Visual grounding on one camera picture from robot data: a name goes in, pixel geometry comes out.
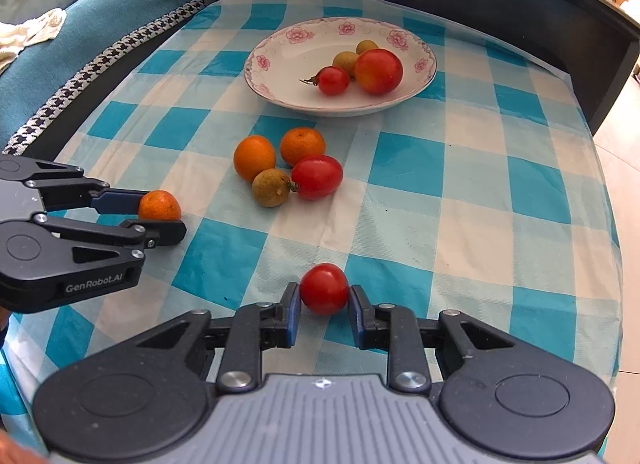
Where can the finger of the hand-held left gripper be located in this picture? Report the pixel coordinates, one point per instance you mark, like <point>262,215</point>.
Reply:
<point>115,201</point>
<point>165,233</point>

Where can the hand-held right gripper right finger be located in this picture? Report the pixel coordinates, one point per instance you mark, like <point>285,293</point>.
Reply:
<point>356,316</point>

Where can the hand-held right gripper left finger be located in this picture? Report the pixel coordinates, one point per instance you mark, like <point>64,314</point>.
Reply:
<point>294,316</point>

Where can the orange mandarin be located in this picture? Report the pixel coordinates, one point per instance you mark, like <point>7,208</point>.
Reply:
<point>255,158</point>
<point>159,205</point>
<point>302,145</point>

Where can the red cherry tomato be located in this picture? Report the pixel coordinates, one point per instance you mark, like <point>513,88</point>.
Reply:
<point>324,289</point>
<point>317,177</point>
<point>333,80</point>

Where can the brown longan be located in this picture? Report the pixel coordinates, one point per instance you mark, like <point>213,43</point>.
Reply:
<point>271,187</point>
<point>344,61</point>
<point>366,45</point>

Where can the white floral rim plate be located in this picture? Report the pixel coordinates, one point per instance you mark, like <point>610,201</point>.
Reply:
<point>280,79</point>

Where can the red apple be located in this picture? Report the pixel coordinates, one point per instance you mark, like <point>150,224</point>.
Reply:
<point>378,71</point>

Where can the blue white checkered tablecloth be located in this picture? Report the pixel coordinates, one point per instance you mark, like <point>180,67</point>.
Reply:
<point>450,194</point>

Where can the teal blanket houndstooth trim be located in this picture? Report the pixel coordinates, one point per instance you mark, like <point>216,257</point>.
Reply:
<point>100,29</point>

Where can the white crumpled cloth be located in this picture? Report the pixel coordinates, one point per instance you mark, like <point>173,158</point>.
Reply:
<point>30,31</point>

